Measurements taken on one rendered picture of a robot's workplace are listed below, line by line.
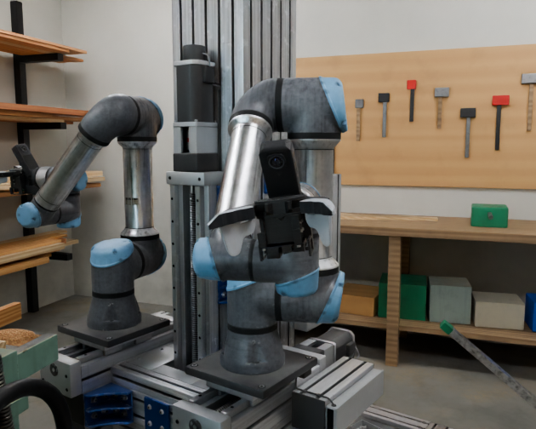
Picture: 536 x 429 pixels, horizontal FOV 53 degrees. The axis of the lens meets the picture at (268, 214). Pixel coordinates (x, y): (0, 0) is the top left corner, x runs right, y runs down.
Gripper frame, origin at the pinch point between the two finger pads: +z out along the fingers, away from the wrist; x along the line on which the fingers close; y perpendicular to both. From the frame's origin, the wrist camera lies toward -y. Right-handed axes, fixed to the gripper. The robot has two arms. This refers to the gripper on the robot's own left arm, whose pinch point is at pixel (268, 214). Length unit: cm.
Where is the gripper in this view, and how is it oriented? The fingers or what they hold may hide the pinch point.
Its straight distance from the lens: 63.0
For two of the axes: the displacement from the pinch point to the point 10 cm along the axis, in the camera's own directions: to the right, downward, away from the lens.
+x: -9.8, 1.1, 1.8
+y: 1.3, 9.9, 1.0
